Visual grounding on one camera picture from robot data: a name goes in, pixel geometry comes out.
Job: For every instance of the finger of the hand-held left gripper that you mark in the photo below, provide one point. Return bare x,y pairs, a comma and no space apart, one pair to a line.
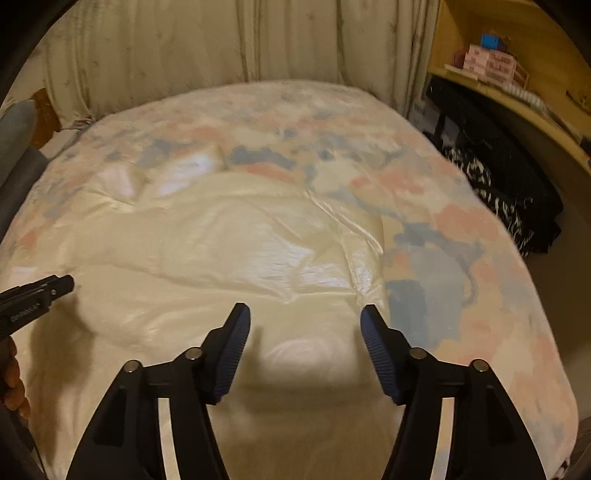
51,287

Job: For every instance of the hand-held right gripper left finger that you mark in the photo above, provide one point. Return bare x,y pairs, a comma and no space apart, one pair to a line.
231,353

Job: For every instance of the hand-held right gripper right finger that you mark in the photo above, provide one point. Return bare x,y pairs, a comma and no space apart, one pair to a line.
379,353

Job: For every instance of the shiny cream puffer jacket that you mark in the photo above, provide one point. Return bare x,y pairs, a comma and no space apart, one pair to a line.
231,240

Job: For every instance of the person's left hand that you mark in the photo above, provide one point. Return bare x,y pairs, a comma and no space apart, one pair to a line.
13,374

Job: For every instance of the pastel patterned blanket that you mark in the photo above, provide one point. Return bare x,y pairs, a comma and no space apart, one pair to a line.
461,230

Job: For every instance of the grey pillow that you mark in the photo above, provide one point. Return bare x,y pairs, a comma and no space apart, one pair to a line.
18,138

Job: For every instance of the black and white patterned cloth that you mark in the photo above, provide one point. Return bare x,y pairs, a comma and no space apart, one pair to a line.
498,198

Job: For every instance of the white printed carton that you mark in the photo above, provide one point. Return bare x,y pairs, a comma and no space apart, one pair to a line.
421,115

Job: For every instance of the cream patterned curtain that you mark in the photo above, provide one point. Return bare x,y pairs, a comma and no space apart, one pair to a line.
161,46

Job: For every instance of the wooden shelf unit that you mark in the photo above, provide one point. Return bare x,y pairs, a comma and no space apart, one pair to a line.
540,122

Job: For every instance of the white keyboard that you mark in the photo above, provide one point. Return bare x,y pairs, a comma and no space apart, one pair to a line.
528,97

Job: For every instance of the stack of pink boxes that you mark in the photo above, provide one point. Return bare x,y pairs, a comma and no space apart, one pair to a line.
491,64

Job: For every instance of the blue box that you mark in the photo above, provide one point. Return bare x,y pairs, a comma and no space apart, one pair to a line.
491,41

